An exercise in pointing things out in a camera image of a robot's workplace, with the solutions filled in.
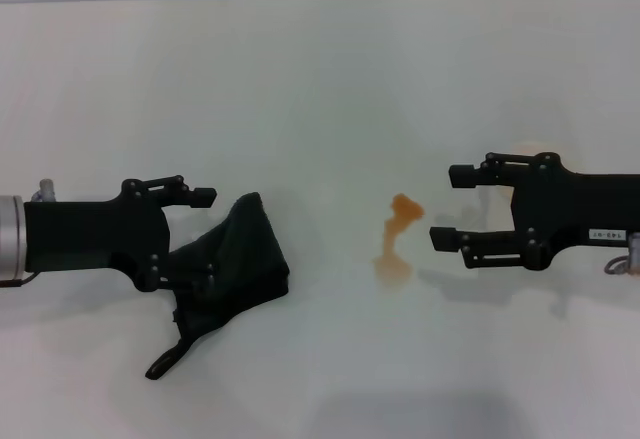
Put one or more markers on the dark rag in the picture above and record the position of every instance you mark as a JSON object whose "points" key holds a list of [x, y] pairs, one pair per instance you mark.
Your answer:
{"points": [[240, 249]]}

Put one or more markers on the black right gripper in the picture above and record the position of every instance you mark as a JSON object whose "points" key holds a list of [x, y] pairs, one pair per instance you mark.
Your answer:
{"points": [[575, 209]]}

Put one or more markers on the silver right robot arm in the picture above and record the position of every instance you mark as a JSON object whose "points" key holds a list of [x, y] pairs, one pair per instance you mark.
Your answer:
{"points": [[635, 254]]}

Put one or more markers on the orange-brown liquid stain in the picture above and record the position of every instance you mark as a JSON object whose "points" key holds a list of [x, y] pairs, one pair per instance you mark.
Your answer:
{"points": [[405, 209]]}

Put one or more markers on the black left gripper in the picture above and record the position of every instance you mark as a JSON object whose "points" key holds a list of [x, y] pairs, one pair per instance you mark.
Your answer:
{"points": [[95, 234]]}

